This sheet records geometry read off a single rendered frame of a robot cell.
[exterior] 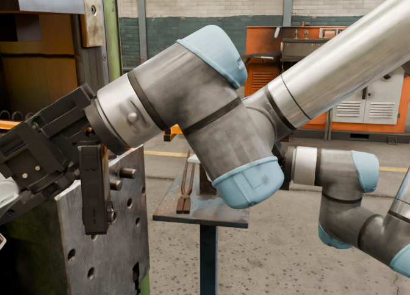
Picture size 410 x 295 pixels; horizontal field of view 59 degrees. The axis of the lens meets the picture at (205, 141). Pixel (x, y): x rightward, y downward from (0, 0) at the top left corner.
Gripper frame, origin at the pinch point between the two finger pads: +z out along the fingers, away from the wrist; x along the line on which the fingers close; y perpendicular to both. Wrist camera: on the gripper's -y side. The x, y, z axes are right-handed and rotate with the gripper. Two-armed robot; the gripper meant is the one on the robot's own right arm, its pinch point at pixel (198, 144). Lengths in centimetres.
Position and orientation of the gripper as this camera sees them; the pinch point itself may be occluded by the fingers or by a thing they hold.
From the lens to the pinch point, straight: 77.7
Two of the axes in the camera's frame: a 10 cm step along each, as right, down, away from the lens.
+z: -9.5, -0.9, 2.9
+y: 0.0, 9.5, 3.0
